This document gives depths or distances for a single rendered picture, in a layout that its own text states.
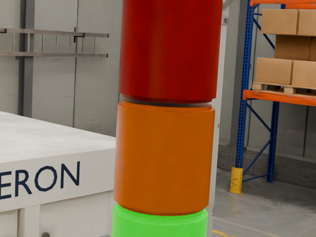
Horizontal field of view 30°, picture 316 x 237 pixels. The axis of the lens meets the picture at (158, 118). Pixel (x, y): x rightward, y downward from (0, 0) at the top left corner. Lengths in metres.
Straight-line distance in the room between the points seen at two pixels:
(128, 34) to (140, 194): 0.08
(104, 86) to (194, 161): 10.55
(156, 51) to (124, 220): 0.08
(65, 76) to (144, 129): 9.91
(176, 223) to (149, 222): 0.01
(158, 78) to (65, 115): 10.00
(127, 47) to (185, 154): 0.06
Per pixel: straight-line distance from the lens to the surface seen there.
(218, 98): 2.91
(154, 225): 0.29
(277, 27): 8.85
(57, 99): 10.12
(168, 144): 0.28
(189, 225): 0.29
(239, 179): 9.19
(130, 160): 0.29
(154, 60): 0.28
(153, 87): 0.28
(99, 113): 10.81
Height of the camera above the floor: 2.30
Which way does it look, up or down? 8 degrees down
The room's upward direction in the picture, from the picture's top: 3 degrees clockwise
